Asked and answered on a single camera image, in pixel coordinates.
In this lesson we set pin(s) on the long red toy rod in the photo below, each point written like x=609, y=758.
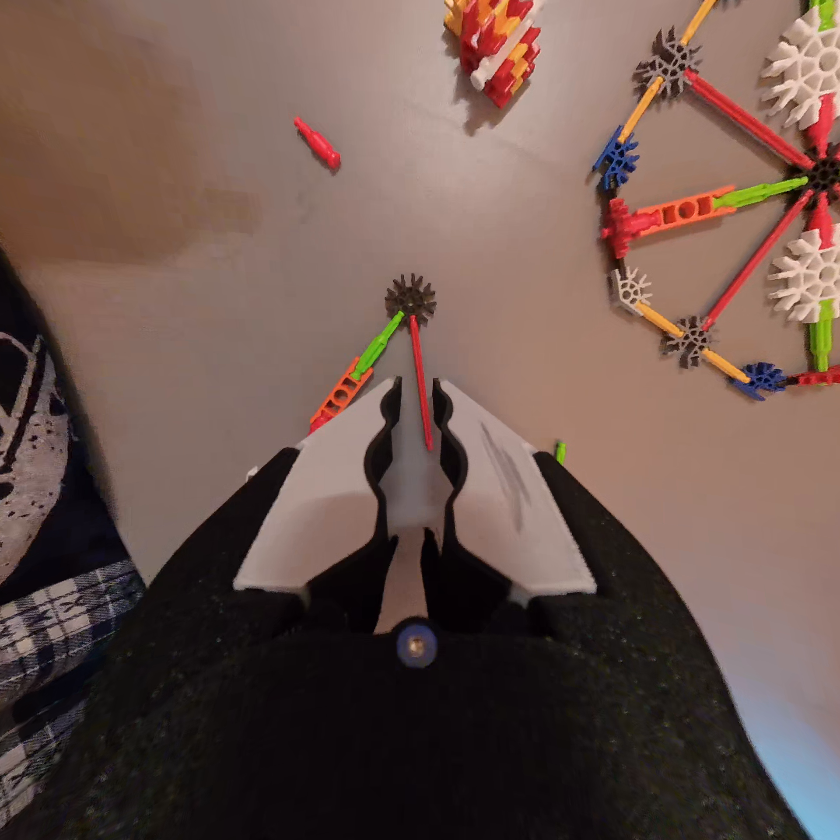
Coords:
x=420, y=380

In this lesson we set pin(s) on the small red toy rod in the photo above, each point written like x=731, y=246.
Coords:
x=313, y=426
x=318, y=144

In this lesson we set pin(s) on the orange connector with green rod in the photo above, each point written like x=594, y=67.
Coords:
x=341, y=394

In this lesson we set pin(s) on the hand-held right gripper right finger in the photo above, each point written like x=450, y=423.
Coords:
x=525, y=525

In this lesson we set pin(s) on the black round toy connector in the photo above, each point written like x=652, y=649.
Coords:
x=410, y=298

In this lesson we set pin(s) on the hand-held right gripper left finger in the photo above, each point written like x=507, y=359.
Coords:
x=308, y=518

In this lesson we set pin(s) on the colourful toy wheel construction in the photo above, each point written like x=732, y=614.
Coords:
x=676, y=213

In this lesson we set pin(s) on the red yellow toy block assembly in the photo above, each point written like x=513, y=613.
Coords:
x=492, y=39

